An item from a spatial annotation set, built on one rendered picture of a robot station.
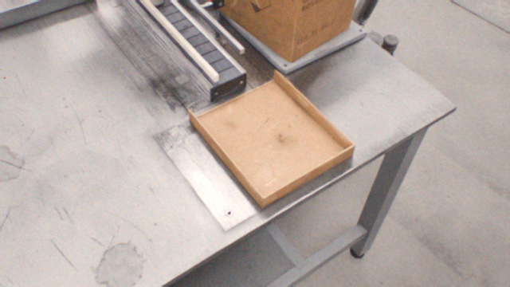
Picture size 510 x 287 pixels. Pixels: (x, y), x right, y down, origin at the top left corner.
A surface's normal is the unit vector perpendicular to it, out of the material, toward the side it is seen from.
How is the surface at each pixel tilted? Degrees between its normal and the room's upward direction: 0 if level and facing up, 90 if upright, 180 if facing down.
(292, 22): 90
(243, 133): 0
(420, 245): 0
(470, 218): 0
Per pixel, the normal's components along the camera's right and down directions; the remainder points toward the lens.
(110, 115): 0.05, -0.64
